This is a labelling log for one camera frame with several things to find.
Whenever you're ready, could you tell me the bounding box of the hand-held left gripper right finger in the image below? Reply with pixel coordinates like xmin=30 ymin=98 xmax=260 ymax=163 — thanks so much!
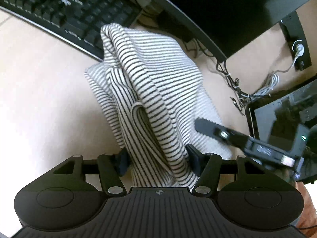
xmin=186 ymin=144 xmax=273 ymax=197

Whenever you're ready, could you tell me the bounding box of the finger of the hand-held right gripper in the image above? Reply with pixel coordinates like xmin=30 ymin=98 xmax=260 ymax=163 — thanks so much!
xmin=194 ymin=118 xmax=250 ymax=152

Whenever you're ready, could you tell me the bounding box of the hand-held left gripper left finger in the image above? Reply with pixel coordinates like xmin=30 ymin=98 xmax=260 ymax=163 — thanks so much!
xmin=53 ymin=150 xmax=129 ymax=196

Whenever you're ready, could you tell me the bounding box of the black white striped garment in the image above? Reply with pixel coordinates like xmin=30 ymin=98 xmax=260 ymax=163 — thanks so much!
xmin=84 ymin=23 xmax=234 ymax=187

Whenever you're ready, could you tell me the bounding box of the person's right forearm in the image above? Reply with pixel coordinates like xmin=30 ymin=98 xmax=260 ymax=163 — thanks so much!
xmin=296 ymin=181 xmax=317 ymax=228

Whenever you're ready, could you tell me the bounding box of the white computer case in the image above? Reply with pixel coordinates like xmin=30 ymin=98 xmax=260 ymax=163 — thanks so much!
xmin=245 ymin=78 xmax=317 ymax=182

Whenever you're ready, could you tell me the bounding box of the black computer monitor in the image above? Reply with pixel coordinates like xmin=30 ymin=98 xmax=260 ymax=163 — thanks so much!
xmin=124 ymin=0 xmax=317 ymax=63

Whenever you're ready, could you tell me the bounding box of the black keyboard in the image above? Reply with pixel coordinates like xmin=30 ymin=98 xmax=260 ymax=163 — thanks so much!
xmin=0 ymin=0 xmax=143 ymax=61

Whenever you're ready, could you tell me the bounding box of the black cable bundle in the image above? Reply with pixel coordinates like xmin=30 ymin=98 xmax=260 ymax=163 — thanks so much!
xmin=183 ymin=37 xmax=250 ymax=105

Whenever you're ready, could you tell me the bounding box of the white plug with cable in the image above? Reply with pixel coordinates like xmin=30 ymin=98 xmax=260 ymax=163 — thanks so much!
xmin=244 ymin=43 xmax=306 ymax=98

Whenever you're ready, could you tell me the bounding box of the black power socket rail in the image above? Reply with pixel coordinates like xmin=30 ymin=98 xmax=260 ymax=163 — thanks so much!
xmin=279 ymin=11 xmax=313 ymax=72

